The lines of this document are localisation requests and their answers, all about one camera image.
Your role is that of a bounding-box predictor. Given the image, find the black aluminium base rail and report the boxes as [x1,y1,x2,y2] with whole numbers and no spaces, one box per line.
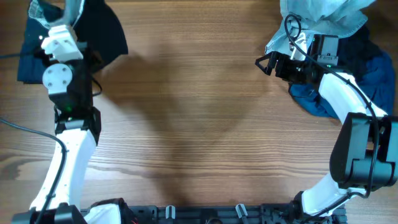
[127,203,348,224]

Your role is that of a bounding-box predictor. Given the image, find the blue crumpled garment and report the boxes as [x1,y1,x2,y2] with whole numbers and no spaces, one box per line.
[289,52,396,119]

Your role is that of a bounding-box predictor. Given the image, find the folded navy blue shorts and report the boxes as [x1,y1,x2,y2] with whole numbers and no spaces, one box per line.
[17,17,51,84]

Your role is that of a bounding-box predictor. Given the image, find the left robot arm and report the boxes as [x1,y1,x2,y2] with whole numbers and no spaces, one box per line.
[12,60,132,223]

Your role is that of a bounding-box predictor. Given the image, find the black shorts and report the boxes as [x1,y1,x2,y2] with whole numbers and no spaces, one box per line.
[21,0,128,73]

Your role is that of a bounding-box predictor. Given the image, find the light blue denim garment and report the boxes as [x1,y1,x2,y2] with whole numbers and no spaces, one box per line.
[265,0,374,60]

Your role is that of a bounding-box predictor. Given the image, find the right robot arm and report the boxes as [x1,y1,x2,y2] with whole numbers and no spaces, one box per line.
[254,33,397,223]

